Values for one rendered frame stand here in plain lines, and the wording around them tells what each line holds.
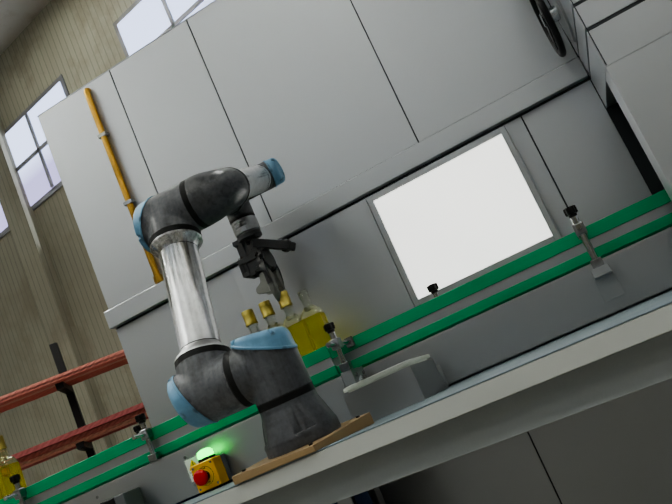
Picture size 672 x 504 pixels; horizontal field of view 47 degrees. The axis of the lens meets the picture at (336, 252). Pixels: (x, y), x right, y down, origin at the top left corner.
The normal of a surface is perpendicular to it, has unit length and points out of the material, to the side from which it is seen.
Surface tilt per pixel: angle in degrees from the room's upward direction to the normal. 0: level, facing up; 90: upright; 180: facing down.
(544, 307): 90
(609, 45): 90
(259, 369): 94
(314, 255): 90
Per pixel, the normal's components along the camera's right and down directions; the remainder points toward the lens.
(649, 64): -0.33, -0.06
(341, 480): -0.54, 0.05
